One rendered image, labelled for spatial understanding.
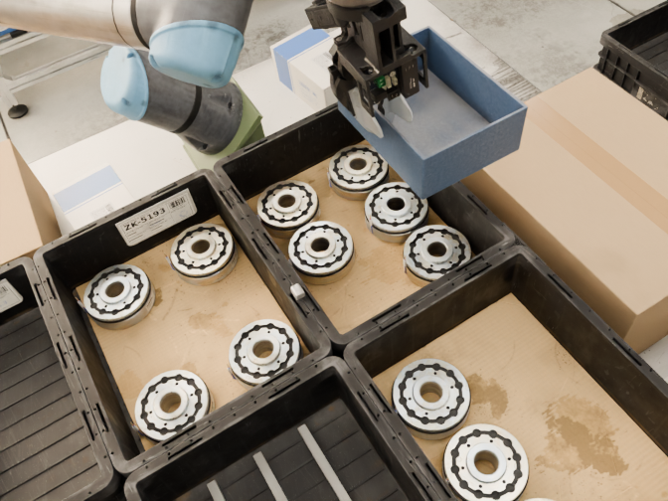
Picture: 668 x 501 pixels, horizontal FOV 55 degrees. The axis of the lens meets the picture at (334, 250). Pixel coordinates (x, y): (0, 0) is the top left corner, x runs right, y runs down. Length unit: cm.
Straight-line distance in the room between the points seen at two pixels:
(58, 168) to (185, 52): 98
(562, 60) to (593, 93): 154
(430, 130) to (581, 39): 202
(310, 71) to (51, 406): 83
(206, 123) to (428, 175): 58
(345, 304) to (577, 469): 38
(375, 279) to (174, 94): 49
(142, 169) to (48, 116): 148
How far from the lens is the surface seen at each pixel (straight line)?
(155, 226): 108
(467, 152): 78
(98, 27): 67
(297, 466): 89
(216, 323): 100
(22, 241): 119
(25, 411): 105
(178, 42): 58
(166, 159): 144
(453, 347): 94
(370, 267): 101
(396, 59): 66
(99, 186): 131
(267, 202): 108
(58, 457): 100
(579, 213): 101
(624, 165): 109
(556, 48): 279
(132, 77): 116
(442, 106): 90
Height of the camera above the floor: 167
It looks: 54 degrees down
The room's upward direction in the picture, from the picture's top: 10 degrees counter-clockwise
